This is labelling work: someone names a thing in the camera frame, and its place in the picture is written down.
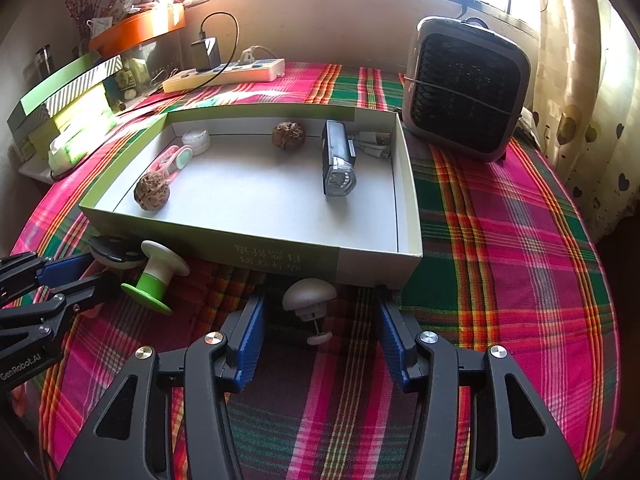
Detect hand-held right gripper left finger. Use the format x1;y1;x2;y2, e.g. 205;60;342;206
57;295;266;480

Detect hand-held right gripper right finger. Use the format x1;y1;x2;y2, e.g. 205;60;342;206
375;285;583;480

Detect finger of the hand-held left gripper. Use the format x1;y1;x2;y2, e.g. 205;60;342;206
0;272;118;356
0;252;93;307

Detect white and black oval case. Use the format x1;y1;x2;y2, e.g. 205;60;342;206
89;235;143;272

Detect green and white spool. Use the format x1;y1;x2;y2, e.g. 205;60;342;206
120;240;191;316

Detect white mushroom knob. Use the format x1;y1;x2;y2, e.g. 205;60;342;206
281;278;333;346

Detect green and white cardboard box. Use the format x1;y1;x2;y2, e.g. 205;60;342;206
79;106;424;290

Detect pink clip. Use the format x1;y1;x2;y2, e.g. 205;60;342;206
150;145;195;183

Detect white plastic lid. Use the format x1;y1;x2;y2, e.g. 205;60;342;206
181;130;212;156

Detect black bike light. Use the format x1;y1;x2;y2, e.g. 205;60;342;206
320;120;358;198

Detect brown walnut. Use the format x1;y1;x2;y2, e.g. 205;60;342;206
133;171;172;211
271;120;306;152

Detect green and white tissue pack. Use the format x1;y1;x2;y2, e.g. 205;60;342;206
47;115;121;171

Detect yellow green box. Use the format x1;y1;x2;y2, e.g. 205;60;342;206
12;95;111;161

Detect plaid tablecloth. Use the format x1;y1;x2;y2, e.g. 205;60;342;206
10;60;621;480

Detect green striped box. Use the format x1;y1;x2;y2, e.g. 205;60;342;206
6;52;123;133

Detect cream power strip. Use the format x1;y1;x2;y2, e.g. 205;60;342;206
162;58;286;94

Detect orange tray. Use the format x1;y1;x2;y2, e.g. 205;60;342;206
89;2;186;58

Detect black charger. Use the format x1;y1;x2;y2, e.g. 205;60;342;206
191;36;221;72

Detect small grey desk heater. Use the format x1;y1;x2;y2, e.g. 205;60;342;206
402;15;532;163

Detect white plug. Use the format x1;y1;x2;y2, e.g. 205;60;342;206
237;46;276;66

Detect cream heart print curtain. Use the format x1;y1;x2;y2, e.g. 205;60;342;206
520;0;636;236

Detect white USB cable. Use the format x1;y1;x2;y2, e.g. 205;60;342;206
350;131;393;161

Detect black charging cable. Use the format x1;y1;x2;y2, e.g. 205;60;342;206
197;11;240;81

